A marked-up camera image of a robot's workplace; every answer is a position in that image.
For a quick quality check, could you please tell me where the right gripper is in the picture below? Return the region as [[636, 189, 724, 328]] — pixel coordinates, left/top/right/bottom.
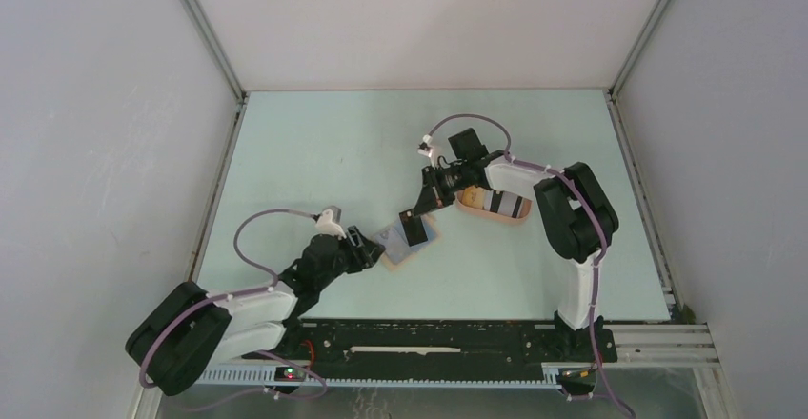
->
[[414, 161, 471, 217]]

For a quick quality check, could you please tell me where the black credit card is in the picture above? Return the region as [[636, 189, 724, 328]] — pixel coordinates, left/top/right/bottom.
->
[[399, 210, 429, 247]]

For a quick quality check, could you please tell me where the grey silver credit card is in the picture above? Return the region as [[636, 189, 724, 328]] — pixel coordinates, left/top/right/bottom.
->
[[373, 225, 413, 266]]

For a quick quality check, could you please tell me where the beige leather card holder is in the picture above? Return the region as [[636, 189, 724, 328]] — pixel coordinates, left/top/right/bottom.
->
[[371, 215, 440, 271]]

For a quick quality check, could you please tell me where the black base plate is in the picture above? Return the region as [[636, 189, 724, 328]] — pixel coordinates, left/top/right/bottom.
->
[[273, 318, 618, 382]]

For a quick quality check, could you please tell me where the purple cable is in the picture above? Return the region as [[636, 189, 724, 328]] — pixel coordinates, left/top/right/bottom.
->
[[424, 112, 638, 417], [138, 208, 330, 402]]

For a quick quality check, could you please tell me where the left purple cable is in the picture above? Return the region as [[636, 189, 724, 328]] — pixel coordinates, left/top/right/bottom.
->
[[138, 208, 330, 402]]

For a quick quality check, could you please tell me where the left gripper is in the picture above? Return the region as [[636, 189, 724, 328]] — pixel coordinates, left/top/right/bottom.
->
[[316, 225, 384, 289]]

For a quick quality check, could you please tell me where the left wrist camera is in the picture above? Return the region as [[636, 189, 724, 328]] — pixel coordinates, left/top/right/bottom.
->
[[315, 206, 347, 239]]

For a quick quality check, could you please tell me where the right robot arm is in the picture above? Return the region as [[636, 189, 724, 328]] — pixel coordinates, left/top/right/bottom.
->
[[399, 128, 619, 360]]

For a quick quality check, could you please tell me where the gold credit card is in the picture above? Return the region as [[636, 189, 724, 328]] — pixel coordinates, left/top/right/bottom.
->
[[460, 187, 488, 210]]

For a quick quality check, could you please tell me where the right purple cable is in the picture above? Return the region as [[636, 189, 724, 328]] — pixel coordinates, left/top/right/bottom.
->
[[424, 112, 638, 417]]

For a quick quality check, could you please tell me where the white credit card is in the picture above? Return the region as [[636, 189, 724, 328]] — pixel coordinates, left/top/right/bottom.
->
[[485, 190, 530, 219]]

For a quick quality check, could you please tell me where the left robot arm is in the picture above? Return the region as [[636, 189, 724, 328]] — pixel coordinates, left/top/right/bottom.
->
[[125, 226, 386, 396]]

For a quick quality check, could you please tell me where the aluminium frame rail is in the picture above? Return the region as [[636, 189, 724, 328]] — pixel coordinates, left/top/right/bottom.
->
[[145, 321, 721, 392]]

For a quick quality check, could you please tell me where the pink oval tray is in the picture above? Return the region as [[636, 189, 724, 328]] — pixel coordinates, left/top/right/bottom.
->
[[455, 187, 533, 226]]

